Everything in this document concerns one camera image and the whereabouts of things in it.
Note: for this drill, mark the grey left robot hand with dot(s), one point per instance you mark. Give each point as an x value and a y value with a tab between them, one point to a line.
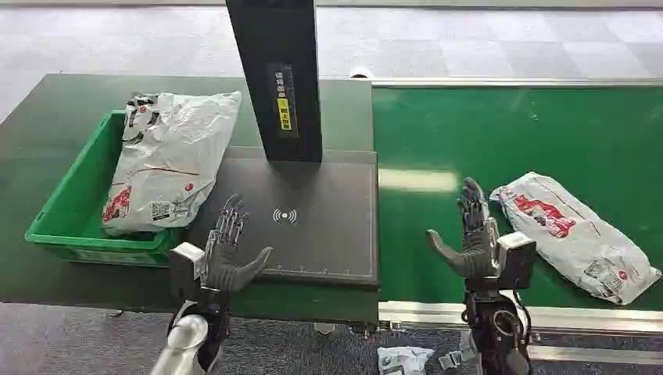
228	261

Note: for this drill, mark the green conveyor belt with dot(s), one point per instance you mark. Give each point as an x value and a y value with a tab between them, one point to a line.
544	155

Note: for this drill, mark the crumpled white bag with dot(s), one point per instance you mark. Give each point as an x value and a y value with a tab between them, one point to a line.
403	361

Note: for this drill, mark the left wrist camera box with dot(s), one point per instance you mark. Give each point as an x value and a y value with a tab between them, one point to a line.
186	269

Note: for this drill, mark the dark scanner platform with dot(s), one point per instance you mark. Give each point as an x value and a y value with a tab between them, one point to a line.
316	217

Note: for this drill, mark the black scanner column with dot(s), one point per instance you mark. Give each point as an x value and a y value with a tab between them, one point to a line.
277	77

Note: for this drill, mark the white parcel bag red print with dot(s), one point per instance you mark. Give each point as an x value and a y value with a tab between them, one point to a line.
575	235

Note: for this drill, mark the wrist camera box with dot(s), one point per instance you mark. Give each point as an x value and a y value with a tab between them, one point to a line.
517	261
186	269

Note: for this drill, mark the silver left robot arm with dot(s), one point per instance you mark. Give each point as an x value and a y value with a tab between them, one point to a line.
194	339

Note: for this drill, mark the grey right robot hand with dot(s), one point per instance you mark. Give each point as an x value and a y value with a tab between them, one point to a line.
472	243

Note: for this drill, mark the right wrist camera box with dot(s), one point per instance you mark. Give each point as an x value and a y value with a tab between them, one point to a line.
517	261

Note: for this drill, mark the large white parcel bag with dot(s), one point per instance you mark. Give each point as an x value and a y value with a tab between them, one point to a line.
165	165

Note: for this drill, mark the green plastic crate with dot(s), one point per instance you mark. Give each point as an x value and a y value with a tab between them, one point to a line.
83	207

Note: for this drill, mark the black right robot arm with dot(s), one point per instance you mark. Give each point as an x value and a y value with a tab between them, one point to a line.
496	331

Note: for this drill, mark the silver conveyor frame rail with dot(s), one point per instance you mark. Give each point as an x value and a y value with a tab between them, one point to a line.
570	318

